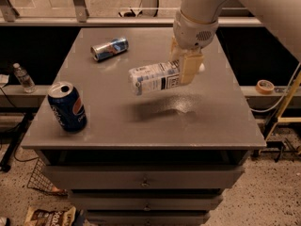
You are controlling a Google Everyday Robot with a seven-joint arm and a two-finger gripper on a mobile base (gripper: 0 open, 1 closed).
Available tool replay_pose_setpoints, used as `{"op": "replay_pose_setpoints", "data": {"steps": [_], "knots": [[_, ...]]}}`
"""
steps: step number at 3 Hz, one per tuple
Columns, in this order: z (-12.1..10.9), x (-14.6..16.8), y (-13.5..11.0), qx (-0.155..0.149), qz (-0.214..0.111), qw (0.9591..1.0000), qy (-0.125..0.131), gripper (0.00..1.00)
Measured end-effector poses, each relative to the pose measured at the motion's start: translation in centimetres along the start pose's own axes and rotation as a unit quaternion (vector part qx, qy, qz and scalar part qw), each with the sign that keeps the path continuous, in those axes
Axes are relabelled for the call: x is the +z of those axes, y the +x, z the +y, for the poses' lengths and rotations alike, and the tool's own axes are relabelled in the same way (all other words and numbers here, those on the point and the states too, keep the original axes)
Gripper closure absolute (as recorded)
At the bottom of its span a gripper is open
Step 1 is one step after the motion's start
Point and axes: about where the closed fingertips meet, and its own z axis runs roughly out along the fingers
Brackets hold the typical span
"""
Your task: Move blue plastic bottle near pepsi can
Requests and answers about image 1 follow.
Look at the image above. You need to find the silver blue energy drink can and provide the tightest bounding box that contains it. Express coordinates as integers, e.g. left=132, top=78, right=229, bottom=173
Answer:
left=90, top=37, right=129, bottom=62

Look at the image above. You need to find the grey metal railing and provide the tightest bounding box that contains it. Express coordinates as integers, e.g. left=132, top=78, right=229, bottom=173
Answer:
left=0, top=0, right=264, bottom=28

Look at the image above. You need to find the grey drawer cabinet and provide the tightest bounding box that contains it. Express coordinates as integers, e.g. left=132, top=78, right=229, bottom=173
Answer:
left=22, top=28, right=264, bottom=226

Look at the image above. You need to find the small clear water bottle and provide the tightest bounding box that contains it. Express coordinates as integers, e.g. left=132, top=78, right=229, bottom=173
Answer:
left=13, top=63, right=36, bottom=93

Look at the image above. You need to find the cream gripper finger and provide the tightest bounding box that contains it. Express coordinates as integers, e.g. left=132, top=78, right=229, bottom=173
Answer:
left=179, top=50, right=204, bottom=86
left=169, top=37, right=182, bottom=61

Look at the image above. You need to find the roll of masking tape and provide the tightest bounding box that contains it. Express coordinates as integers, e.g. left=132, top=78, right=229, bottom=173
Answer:
left=256, top=80, right=275, bottom=94

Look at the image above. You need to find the middle drawer knob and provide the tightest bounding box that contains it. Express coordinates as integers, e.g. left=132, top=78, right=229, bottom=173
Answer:
left=143, top=204, right=151, bottom=212

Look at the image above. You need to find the top drawer knob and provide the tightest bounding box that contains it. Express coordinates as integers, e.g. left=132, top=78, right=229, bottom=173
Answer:
left=140, top=178, right=150, bottom=187

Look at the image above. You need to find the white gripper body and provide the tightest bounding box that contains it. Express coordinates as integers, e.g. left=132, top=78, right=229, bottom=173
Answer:
left=173, top=10, right=218, bottom=50

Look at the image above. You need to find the blue pepsi can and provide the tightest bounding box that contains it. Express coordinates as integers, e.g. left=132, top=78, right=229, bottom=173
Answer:
left=47, top=81, right=87, bottom=132

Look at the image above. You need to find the brown snack bag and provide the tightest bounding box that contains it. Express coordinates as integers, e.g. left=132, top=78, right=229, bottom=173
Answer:
left=24, top=207, right=76, bottom=226

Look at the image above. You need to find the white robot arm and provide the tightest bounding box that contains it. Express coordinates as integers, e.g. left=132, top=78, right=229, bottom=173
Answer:
left=170, top=0, right=301, bottom=85

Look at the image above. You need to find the wire mesh basket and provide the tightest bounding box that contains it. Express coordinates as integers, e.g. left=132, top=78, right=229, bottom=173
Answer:
left=27, top=159, right=68, bottom=196

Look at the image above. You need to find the drawer knob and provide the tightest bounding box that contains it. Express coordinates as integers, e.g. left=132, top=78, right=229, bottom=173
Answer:
left=143, top=204, right=151, bottom=212
left=140, top=178, right=150, bottom=187

